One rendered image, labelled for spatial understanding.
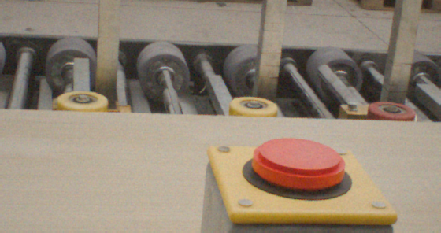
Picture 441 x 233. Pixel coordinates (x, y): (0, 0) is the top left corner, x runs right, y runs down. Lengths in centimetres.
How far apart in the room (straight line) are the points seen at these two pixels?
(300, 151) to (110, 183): 76
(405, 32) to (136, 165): 60
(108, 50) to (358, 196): 112
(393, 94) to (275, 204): 124
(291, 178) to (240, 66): 155
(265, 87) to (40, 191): 56
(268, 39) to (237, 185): 114
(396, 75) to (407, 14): 11
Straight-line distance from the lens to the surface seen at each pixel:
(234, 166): 38
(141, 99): 191
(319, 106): 174
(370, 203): 37
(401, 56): 157
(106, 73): 148
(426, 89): 194
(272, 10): 148
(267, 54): 150
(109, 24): 146
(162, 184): 113
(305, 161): 37
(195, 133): 130
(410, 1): 155
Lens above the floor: 137
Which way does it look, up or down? 19 degrees down
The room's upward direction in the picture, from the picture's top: 5 degrees clockwise
